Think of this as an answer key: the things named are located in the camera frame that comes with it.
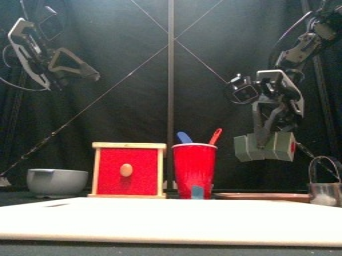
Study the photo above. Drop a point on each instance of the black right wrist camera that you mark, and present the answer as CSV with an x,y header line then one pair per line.
x,y
244,90

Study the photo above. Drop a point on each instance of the white cutting board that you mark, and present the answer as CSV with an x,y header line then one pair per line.
x,y
171,221

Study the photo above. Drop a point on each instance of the wooden box with red drawer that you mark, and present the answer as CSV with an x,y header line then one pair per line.
x,y
129,170

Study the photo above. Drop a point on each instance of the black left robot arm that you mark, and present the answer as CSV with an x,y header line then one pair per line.
x,y
42,20

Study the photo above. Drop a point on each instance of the brown flat plate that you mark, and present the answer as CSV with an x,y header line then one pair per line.
x,y
262,196

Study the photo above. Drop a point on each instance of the red plastic cup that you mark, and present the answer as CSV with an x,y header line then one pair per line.
x,y
194,171

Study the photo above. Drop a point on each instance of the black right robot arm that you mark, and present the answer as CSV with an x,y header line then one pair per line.
x,y
308,43

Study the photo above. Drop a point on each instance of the vertical metal frame pole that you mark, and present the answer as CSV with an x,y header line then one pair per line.
x,y
170,66

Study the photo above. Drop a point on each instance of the grey bowl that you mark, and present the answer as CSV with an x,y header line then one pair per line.
x,y
57,181

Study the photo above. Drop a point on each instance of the small blue tag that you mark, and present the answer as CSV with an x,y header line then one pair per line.
x,y
197,192

